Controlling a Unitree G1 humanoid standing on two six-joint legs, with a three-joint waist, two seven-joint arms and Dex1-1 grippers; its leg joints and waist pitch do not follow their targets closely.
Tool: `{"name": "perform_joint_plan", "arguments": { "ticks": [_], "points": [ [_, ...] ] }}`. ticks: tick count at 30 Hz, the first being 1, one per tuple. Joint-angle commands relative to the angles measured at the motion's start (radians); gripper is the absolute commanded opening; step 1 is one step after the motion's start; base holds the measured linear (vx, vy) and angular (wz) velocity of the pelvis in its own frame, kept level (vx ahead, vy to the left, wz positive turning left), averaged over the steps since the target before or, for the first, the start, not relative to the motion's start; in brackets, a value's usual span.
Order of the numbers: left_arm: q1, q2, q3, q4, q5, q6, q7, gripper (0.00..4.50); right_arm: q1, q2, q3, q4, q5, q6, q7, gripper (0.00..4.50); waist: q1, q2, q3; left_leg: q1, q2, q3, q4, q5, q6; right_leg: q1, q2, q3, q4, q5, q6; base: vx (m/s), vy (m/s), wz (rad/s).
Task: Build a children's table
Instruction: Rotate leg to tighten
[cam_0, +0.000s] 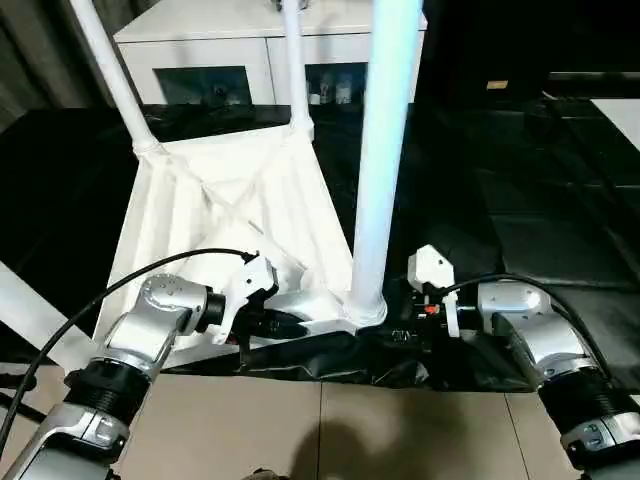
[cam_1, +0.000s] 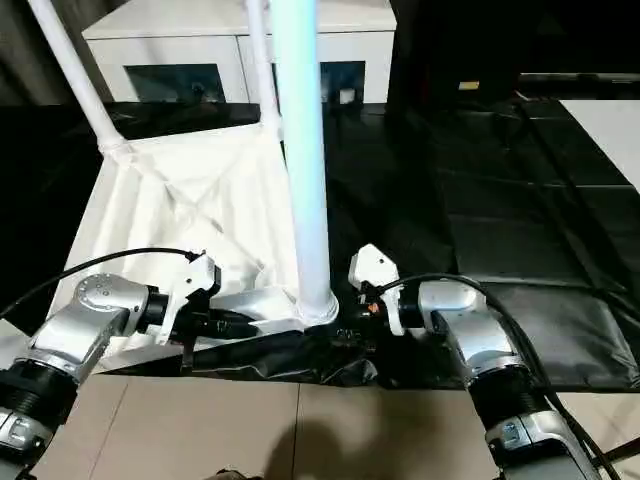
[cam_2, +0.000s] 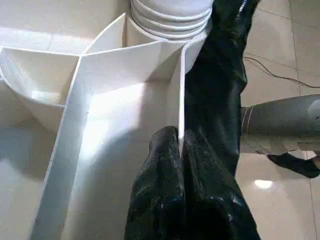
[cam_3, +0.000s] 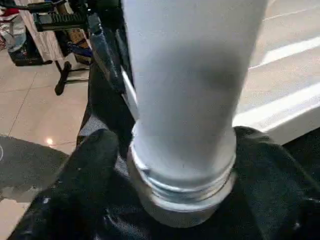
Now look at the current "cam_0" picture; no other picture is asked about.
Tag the white plastic table top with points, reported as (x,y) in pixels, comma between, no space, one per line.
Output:
(175,210)

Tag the white plastic table leg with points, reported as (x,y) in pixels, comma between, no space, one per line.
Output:
(110,65)
(35,310)
(296,65)
(385,125)

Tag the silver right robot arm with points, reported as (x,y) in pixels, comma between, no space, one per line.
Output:
(545,345)

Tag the black work mat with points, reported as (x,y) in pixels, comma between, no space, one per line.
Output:
(525,200)

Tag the tall white bottle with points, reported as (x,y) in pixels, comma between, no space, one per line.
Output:
(343,92)

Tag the small tan box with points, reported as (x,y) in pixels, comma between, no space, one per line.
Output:
(497,84)

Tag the white sideboard cabinet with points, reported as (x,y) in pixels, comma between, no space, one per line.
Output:
(200,50)

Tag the dark long bar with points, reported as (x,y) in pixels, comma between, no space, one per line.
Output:
(595,77)

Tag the dark clutter on cabinet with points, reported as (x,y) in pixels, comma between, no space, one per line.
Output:
(287,4)

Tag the grey curtain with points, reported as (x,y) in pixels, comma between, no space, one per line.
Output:
(40,50)

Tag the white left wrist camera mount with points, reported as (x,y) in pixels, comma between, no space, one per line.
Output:
(255,275)

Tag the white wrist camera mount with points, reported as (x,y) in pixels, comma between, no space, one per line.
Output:
(255,275)
(430,265)

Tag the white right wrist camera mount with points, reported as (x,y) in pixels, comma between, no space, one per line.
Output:
(430,265)

